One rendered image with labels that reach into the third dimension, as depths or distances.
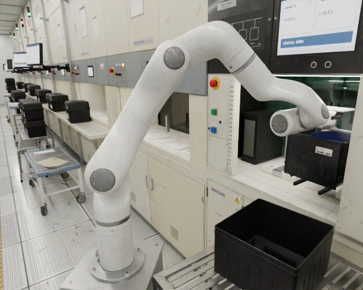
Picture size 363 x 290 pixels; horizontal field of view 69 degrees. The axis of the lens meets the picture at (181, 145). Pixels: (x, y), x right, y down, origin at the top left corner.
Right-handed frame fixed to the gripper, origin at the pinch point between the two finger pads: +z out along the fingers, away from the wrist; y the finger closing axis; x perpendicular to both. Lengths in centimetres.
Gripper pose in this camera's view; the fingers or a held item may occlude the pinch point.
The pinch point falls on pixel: (330, 113)
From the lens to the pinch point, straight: 116.7
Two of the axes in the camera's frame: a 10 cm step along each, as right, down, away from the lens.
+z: 8.2, -1.7, 5.4
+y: 5.7, 2.2, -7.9
